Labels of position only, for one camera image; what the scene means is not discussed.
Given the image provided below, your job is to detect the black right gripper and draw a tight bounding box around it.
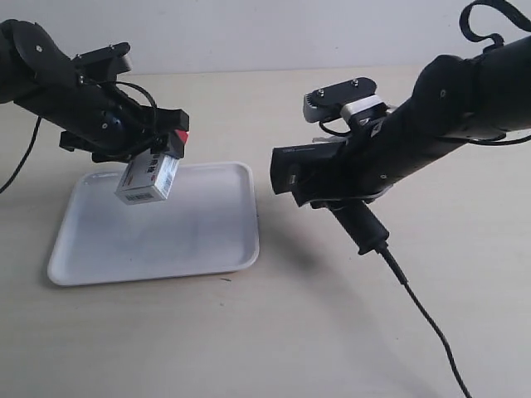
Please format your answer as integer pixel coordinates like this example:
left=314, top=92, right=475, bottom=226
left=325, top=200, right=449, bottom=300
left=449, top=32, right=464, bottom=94
left=292, top=107, right=395, bottom=206

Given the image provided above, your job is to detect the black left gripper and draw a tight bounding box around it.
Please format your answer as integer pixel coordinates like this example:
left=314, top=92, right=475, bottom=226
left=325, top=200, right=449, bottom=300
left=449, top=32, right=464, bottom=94
left=59, top=89, right=190, bottom=163

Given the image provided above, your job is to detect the white red medicine box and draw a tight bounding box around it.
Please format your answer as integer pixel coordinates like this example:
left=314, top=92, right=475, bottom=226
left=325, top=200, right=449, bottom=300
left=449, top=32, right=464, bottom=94
left=114, top=129, right=189, bottom=205

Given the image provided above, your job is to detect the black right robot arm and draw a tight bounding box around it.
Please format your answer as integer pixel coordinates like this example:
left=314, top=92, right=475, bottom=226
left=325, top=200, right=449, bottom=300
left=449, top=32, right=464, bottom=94
left=288, top=37, right=530, bottom=205

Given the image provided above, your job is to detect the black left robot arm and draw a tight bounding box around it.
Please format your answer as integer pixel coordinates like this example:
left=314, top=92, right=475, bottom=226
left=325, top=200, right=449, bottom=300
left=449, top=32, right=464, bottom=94
left=1, top=19, right=190, bottom=163

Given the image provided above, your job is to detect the white plastic tray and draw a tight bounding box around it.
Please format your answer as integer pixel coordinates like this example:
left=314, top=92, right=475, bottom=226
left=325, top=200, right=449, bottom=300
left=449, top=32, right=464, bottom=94
left=47, top=162, right=260, bottom=286

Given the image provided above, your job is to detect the black scanner cable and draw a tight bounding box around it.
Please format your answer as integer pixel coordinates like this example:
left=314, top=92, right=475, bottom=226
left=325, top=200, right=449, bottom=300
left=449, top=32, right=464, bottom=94
left=375, top=244, right=474, bottom=398

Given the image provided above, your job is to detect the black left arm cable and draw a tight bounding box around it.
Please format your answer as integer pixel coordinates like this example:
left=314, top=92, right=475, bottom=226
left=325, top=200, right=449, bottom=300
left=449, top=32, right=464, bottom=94
left=0, top=115, right=42, bottom=194

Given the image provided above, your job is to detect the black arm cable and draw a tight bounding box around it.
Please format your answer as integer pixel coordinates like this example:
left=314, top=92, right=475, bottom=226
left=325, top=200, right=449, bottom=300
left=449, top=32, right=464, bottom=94
left=459, top=0, right=531, bottom=53
left=0, top=115, right=42, bottom=194

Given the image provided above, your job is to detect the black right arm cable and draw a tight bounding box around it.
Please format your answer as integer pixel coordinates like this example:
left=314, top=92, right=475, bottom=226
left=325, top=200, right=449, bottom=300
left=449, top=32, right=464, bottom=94
left=459, top=0, right=531, bottom=53

